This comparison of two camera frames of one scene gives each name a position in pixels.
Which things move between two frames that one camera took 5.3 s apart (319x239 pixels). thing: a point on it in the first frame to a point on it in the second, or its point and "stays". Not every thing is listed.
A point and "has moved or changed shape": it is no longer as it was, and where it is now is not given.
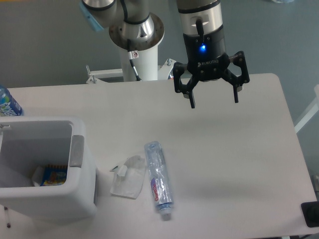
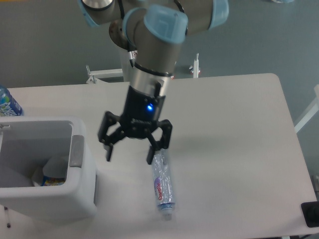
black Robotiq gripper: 207,60 to 141,117
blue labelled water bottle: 8,106 stays
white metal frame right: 312,113 stays
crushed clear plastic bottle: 160,177 has moved or changed shape
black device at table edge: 310,211 stays
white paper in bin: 38,176 stays
